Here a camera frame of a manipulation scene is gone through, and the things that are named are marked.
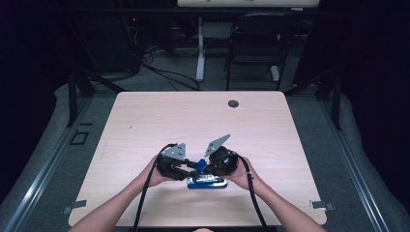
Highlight black folding chair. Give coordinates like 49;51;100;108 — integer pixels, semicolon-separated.
224;13;301;92

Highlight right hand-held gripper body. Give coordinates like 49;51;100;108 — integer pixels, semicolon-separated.
204;133;240;177

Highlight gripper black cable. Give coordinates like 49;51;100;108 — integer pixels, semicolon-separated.
236;153;269;230
131;142;179;232

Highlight grey floor rail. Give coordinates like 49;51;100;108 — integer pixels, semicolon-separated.
320;98;392;232
2;96;93;232

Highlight blue stapler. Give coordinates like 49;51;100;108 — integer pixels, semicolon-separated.
187;158;228;190

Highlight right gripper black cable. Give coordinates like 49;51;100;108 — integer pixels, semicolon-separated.
236;153;269;230

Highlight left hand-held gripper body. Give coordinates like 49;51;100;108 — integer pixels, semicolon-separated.
156;142;191;182

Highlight person's left hand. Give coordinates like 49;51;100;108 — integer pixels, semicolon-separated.
140;155;178;189

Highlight black floor cables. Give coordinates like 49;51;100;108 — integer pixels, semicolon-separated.
122;15;201;92

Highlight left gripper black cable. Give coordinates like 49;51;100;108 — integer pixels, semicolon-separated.
131;142;179;232

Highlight white-legged table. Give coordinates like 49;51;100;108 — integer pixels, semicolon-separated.
177;0;320;83

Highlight black metal frame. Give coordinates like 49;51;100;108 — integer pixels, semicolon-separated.
66;69;128;128
283;69;342;131

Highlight dark equipment cabinet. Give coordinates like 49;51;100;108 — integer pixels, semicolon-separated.
72;13;141;74

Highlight grey tape piece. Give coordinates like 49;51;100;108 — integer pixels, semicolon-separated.
61;199;88;215
308;199;336;212

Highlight person's right hand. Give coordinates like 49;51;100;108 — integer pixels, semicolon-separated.
224;156;259;191

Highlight black tape rectangle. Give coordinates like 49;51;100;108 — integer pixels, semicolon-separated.
69;130;91;146

